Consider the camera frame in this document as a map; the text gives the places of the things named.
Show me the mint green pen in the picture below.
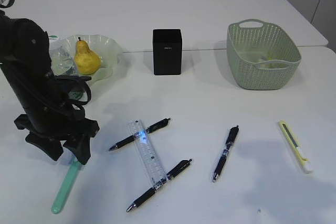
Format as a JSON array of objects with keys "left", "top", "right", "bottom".
[{"left": 51, "top": 154, "right": 82, "bottom": 214}]

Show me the green woven plastic basket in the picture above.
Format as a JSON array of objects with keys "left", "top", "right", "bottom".
[{"left": 227, "top": 19, "right": 301, "bottom": 90}]

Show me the clear plastic water bottle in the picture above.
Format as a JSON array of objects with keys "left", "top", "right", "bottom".
[{"left": 49, "top": 35, "right": 88, "bottom": 102}]

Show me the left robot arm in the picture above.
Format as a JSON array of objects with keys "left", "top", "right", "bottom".
[{"left": 1, "top": 12, "right": 99, "bottom": 165}]

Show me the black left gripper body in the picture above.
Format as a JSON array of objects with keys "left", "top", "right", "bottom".
[{"left": 1, "top": 58, "right": 99, "bottom": 140}]

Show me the black pen lower middle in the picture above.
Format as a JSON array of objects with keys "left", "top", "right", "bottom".
[{"left": 127, "top": 159, "right": 192, "bottom": 212}]

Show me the green wavy glass plate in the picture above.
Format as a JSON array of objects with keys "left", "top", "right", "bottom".
[{"left": 62, "top": 34, "right": 123, "bottom": 87}]

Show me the black square pen holder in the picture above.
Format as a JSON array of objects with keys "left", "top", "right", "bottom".
[{"left": 152, "top": 29, "right": 182, "bottom": 76}]

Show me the black pen right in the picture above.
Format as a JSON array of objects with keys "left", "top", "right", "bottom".
[{"left": 212, "top": 125, "right": 239, "bottom": 182}]

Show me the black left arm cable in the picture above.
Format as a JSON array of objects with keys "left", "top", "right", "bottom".
[{"left": 0, "top": 0, "right": 92, "bottom": 106}]

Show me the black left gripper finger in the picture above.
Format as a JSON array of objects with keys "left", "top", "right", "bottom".
[
  {"left": 64, "top": 134, "right": 91, "bottom": 165},
  {"left": 25, "top": 132, "right": 64, "bottom": 161}
]

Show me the yellow pear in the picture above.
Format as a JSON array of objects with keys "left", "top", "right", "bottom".
[{"left": 74, "top": 37, "right": 101, "bottom": 75}]

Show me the black pen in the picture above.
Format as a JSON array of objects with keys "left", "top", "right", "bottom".
[
  {"left": 212, "top": 125, "right": 239, "bottom": 182},
  {"left": 109, "top": 118, "right": 171, "bottom": 152},
  {"left": 127, "top": 159, "right": 192, "bottom": 212}
]

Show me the yellow utility knife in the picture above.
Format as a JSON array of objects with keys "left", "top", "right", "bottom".
[{"left": 278, "top": 120, "right": 313, "bottom": 174}]

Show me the yellow white waste paper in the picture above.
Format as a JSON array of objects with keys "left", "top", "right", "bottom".
[{"left": 257, "top": 51, "right": 287, "bottom": 69}]

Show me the black pen upper left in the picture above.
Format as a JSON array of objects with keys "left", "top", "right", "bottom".
[{"left": 109, "top": 118, "right": 171, "bottom": 152}]

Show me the clear plastic ruler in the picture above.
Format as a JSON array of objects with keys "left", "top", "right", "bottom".
[{"left": 128, "top": 120, "right": 167, "bottom": 190}]

